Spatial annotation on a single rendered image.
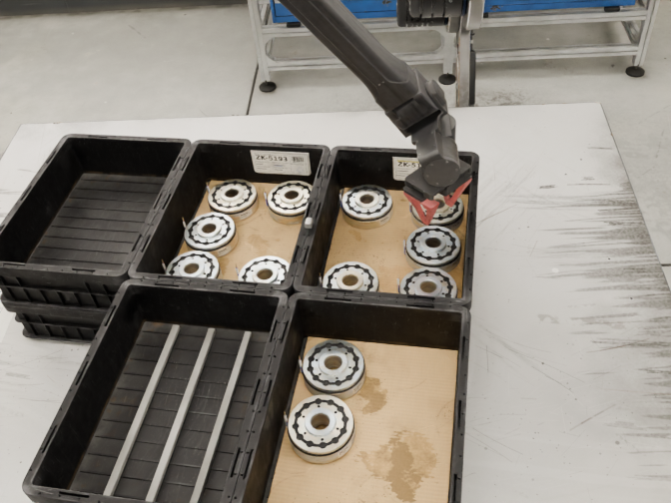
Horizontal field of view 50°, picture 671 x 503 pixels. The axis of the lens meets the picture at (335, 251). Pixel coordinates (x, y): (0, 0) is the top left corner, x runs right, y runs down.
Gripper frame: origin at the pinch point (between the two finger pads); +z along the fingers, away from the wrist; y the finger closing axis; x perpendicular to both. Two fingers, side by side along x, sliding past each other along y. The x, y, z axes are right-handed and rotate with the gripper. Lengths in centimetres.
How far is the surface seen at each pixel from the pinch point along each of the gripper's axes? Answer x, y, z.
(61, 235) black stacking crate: 60, -49, 10
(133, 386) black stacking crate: 16, -58, 10
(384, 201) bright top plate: 15.8, 1.9, 8.5
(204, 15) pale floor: 264, 106, 94
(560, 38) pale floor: 106, 206, 97
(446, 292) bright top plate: -9.5, -8.1, 8.2
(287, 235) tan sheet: 25.4, -16.5, 10.9
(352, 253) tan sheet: 11.9, -11.0, 11.1
